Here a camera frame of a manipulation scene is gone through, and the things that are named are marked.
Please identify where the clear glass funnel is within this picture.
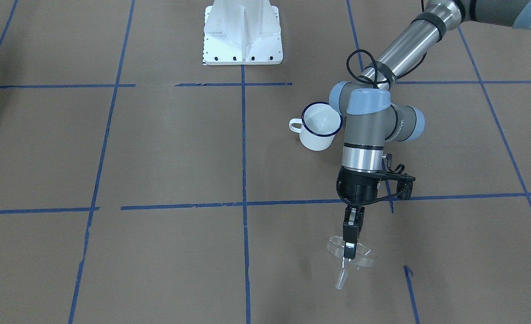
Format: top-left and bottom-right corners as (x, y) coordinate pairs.
(326, 236), (377, 290)

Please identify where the white enamel cup blue rim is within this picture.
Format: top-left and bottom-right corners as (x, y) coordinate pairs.
(289, 101), (343, 151)

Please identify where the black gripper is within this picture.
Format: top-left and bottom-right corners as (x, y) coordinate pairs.
(336, 166), (382, 260)

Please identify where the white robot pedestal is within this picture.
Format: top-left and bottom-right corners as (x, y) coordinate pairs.
(202, 0), (284, 66)

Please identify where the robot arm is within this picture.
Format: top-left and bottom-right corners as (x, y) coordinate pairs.
(329, 0), (531, 261)

